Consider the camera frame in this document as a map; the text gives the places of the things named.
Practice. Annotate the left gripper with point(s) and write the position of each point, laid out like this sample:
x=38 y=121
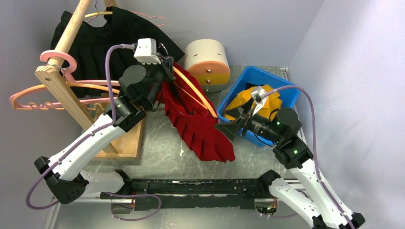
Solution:
x=167 y=63

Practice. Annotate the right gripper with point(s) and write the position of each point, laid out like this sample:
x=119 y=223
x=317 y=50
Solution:
x=230 y=129

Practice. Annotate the yellow skirt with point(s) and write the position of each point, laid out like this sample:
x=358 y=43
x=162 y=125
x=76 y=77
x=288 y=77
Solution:
x=269 y=110

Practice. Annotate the red pleated skirt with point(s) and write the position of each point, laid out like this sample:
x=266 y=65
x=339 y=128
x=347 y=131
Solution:
x=193 y=122

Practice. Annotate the orange wavy hanger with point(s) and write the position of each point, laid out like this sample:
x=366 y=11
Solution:
x=38 y=98

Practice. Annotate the small black skirt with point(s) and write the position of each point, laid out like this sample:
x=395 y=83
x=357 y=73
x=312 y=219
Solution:
x=250 y=86

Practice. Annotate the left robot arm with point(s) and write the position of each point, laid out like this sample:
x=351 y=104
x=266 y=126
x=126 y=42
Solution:
x=63 y=172

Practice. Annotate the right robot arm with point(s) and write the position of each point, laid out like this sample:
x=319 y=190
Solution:
x=320 y=207

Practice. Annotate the yellow hanger at rack top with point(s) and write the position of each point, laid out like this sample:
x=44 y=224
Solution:
x=98 y=14

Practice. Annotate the round cream drawer box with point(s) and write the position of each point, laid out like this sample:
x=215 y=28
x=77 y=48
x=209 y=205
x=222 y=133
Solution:
x=206 y=61

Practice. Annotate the blue plastic bin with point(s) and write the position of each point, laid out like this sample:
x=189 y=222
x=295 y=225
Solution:
x=256 y=75

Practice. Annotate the black garment on rack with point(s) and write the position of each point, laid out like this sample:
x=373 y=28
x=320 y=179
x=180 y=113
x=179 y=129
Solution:
x=92 y=43

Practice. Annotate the wooden clothes rack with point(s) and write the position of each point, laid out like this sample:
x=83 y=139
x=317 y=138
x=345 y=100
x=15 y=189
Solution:
x=128 y=146

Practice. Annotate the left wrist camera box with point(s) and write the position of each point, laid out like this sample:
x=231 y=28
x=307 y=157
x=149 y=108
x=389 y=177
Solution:
x=146 y=52

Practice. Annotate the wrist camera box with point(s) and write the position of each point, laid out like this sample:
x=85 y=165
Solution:
x=258 y=95
x=146 y=52

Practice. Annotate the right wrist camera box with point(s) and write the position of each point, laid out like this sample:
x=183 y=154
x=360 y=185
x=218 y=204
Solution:
x=258 y=95

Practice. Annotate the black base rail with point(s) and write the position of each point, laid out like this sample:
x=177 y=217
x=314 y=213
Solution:
x=215 y=193

